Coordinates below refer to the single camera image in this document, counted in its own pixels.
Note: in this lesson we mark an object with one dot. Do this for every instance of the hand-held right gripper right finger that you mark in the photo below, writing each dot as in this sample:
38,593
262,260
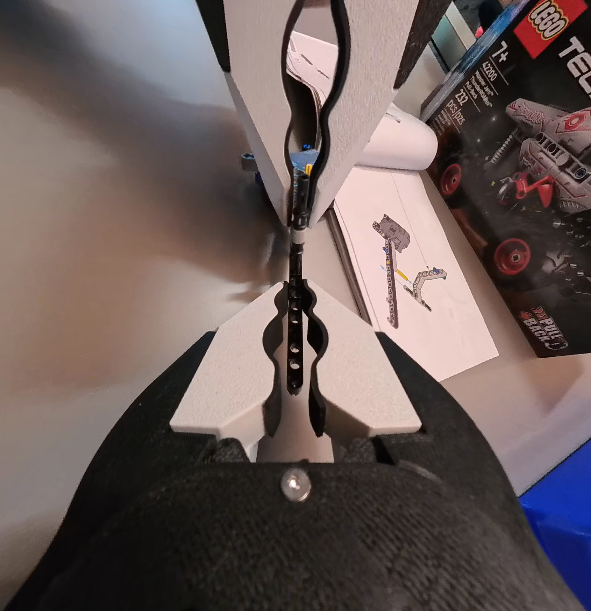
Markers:
367,377

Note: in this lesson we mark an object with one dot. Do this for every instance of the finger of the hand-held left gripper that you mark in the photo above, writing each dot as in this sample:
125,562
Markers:
257,71
367,71

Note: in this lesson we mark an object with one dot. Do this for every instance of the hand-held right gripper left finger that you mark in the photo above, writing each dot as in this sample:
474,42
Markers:
224,372

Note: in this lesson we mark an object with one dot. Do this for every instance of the black toy brick beam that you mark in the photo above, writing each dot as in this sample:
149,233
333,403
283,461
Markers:
295,334

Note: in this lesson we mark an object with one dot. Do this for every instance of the grey toy brick assembly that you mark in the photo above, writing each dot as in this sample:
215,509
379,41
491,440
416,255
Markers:
299,236

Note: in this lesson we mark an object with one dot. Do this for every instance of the white instruction booklet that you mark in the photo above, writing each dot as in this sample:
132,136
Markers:
443,310

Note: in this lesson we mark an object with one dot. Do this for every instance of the dark toy truck box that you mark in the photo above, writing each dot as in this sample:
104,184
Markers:
539,167

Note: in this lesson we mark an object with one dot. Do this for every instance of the blue plastic bin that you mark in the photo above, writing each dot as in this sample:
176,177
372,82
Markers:
572,525

